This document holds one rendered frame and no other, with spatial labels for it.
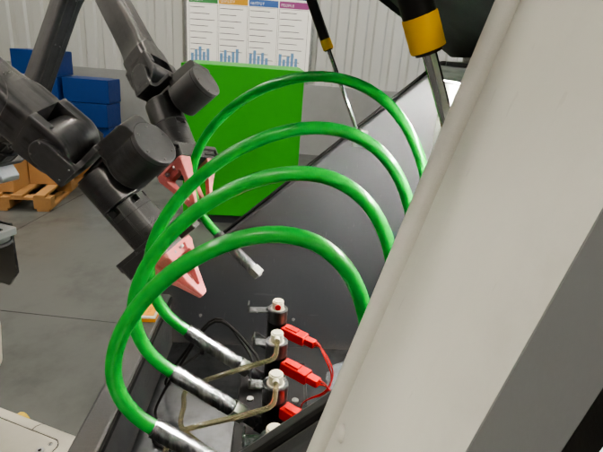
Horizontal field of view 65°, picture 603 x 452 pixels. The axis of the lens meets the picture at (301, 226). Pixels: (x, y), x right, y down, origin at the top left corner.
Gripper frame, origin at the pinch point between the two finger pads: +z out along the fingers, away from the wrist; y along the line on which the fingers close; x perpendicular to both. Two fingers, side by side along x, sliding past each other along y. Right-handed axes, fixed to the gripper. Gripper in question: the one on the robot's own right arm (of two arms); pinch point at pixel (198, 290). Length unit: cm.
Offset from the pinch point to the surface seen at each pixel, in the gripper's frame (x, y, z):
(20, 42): 587, -392, -358
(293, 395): 2.9, -1.7, 21.1
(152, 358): -13.9, 0.2, 0.9
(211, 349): -5.3, -0.5, 6.1
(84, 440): -10.2, -21.8, 6.0
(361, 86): 12.1, 30.5, -7.5
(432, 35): -23.9, 39.4, -7.4
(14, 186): 279, -283, -121
